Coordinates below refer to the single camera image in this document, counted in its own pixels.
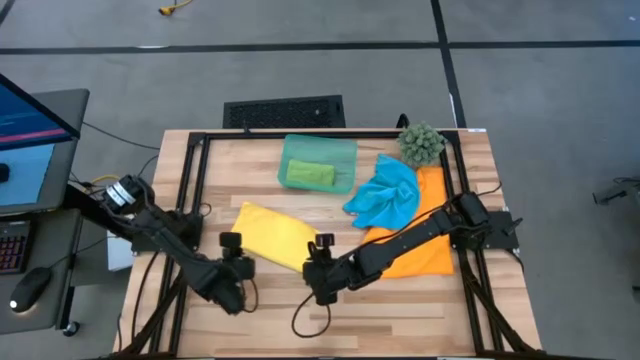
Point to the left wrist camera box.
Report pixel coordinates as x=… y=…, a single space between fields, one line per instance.
x=230 y=240

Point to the computer monitor with blue screen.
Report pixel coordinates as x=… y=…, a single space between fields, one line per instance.
x=30 y=120

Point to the teal translucent plastic basket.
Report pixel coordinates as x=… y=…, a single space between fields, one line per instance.
x=345 y=150

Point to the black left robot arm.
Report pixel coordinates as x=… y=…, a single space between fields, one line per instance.
x=200 y=270

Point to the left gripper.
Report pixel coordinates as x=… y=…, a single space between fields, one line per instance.
x=241 y=265

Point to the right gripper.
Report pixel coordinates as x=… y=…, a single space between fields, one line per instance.
x=325 y=275

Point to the white box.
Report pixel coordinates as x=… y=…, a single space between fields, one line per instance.
x=117 y=255

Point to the artificial green potted plant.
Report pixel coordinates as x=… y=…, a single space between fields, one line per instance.
x=421 y=144

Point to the black aluminium table frame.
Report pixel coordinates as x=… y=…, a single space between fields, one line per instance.
x=230 y=135

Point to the orange microfiber towel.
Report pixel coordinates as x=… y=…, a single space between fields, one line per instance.
x=425 y=255

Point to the backlit black keyboard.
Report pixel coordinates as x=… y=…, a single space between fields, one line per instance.
x=14 y=247

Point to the green microfiber towel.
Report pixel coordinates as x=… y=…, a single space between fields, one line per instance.
x=310 y=172

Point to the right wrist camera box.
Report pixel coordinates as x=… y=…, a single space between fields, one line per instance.
x=325 y=239

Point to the black desk caster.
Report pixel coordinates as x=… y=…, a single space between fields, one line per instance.
x=71 y=328

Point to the grey side desk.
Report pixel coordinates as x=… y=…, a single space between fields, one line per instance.
x=62 y=150

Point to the blue microfiber towel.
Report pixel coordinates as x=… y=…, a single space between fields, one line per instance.
x=387 y=197

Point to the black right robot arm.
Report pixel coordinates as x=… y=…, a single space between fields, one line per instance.
x=400 y=245

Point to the small black bracket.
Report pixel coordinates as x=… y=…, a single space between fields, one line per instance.
x=403 y=122

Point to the black computer mouse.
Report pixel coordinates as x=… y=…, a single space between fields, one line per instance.
x=30 y=290

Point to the yellow microfiber towel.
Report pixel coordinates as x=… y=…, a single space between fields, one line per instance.
x=275 y=235

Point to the light blue flat panel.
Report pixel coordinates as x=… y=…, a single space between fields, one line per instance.
x=25 y=175

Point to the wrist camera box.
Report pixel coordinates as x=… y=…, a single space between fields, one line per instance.
x=325 y=239
x=230 y=240

